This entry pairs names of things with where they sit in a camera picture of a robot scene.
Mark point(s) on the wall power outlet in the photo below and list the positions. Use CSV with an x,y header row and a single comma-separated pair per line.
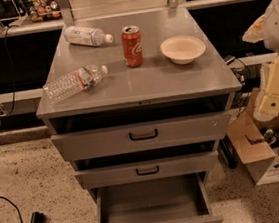
x,y
3,111

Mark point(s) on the clear crushed water bottle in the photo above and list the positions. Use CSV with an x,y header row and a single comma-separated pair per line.
x,y
80,80

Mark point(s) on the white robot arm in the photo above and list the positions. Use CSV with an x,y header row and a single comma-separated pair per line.
x,y
266,28

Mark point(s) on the grey bottom drawer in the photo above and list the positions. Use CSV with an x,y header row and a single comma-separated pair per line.
x,y
179,199

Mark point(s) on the grey drawer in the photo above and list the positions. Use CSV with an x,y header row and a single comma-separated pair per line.
x,y
143,136
179,199
146,170

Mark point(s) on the open cardboard box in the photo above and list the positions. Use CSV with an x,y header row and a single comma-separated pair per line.
x,y
245,133

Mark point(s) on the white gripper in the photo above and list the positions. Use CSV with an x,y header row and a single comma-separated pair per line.
x,y
269,105

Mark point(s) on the power strip with cables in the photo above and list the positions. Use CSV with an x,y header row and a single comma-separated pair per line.
x,y
242,73

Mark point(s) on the grey middle drawer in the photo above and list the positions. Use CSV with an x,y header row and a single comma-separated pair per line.
x,y
146,170

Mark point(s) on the white paper bowl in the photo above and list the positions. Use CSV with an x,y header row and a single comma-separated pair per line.
x,y
182,49

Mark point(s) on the grey top drawer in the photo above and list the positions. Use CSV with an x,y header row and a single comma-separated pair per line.
x,y
143,136

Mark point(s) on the colourful items on shelf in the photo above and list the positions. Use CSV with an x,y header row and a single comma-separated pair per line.
x,y
42,10

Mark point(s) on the red soda can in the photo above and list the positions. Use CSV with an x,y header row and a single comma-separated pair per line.
x,y
131,45

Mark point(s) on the grey metal drawer cabinet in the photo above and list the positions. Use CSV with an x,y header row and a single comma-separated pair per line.
x,y
156,90

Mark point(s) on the white labelled water bottle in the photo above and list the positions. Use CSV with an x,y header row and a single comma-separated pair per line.
x,y
87,36

